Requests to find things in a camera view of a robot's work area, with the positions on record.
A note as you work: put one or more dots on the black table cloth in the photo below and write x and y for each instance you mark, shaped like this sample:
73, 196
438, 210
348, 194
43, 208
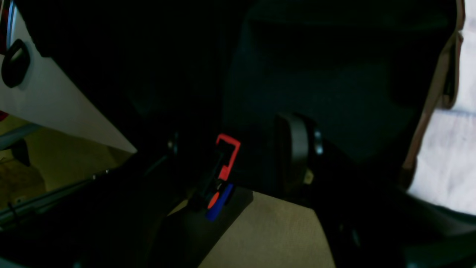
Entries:
360, 68

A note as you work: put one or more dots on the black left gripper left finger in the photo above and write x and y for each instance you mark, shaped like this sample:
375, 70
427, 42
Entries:
121, 219

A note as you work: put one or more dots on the pink T-shirt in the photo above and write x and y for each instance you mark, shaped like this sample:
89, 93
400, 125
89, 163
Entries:
440, 164

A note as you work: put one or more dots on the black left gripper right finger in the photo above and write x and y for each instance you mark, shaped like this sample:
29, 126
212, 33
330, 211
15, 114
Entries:
369, 222

